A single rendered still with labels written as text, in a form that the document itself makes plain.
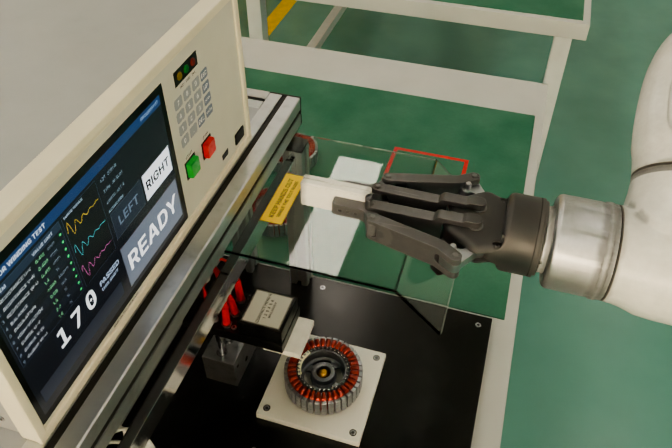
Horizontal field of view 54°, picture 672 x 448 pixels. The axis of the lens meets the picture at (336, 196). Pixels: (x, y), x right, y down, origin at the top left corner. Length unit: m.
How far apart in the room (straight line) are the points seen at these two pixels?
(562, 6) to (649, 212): 1.53
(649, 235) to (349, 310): 0.59
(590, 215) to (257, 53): 1.30
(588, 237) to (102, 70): 0.45
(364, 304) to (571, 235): 0.56
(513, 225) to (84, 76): 0.40
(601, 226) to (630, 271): 0.04
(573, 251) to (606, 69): 2.83
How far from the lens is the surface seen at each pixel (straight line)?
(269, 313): 0.90
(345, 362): 0.98
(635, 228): 0.62
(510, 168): 1.43
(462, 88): 1.66
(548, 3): 2.13
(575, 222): 0.61
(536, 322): 2.14
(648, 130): 0.68
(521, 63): 3.33
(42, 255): 0.54
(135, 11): 0.73
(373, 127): 1.50
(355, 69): 1.71
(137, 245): 0.65
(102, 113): 0.57
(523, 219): 0.61
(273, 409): 0.98
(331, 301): 1.10
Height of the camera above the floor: 1.62
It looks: 42 degrees down
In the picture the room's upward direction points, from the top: straight up
